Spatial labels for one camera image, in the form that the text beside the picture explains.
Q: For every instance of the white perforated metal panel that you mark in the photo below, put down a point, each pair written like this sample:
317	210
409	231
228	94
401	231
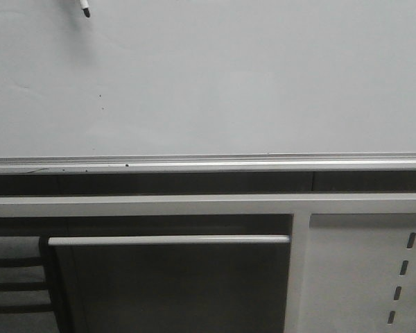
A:
360	274

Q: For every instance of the white whiteboard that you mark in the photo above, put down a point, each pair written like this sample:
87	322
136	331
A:
207	77

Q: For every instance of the white metal frame shelf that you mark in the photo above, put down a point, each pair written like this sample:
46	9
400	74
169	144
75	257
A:
300	206

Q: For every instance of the white black whiteboard marker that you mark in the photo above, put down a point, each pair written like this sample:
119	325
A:
84	6

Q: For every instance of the black slatted chair back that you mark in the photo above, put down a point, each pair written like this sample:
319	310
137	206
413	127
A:
25	297

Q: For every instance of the aluminium whiteboard tray rail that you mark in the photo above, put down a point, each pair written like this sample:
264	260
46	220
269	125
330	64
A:
210	163

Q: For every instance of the dark grey panel white-topped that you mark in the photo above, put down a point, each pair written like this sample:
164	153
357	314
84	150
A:
192	283

